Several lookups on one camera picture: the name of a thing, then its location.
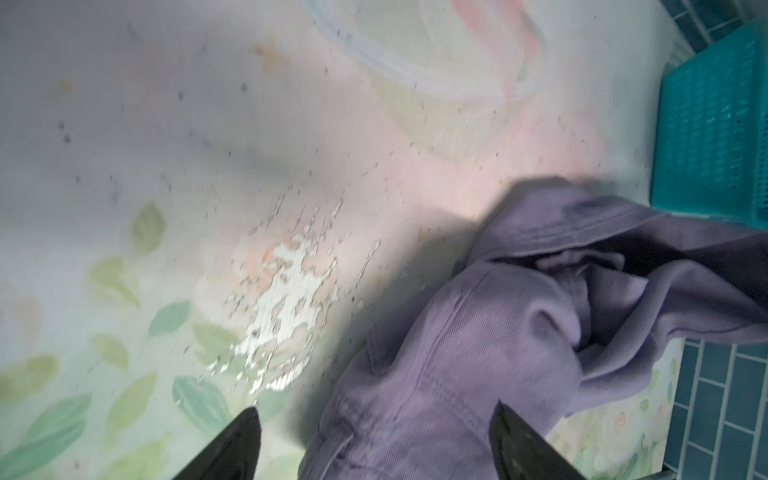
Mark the teal plastic basket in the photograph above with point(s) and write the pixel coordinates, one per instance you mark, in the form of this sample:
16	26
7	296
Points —
710	155

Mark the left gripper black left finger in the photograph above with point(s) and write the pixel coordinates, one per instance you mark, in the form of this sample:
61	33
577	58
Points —
232	455

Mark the purple trousers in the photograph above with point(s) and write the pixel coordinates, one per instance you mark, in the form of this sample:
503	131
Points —
565	303

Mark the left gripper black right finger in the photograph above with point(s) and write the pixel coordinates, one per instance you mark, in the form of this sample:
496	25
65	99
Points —
520	453

